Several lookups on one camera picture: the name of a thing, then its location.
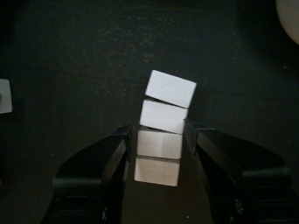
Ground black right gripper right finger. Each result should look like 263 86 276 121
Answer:
181 117 299 224

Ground white flat toy piece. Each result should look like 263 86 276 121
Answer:
0 78 14 115

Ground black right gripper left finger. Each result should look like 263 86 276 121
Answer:
40 123 133 224

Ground white round plate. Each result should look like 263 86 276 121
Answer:
275 0 299 46

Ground white toy cube block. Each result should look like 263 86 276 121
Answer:
138 98 189 135
134 127 182 160
144 69 197 109
133 155 181 187

